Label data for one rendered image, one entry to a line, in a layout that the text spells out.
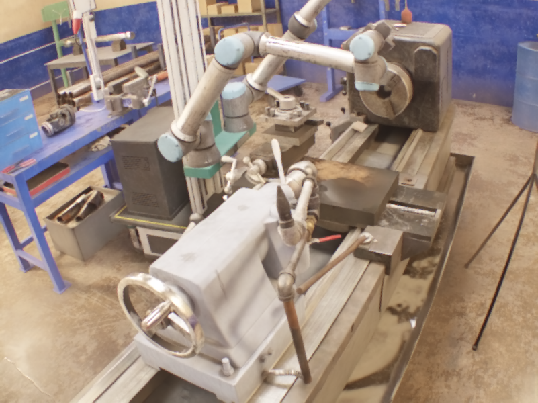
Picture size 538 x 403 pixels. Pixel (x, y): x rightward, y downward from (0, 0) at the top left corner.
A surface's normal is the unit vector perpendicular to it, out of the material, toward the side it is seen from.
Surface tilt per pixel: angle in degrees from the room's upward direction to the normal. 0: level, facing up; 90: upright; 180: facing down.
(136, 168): 90
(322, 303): 0
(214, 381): 90
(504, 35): 90
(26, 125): 90
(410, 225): 0
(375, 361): 0
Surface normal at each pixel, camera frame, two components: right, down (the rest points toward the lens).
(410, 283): -0.11, -0.87
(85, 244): 0.88, 0.15
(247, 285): 0.79, -0.07
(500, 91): -0.51, 0.46
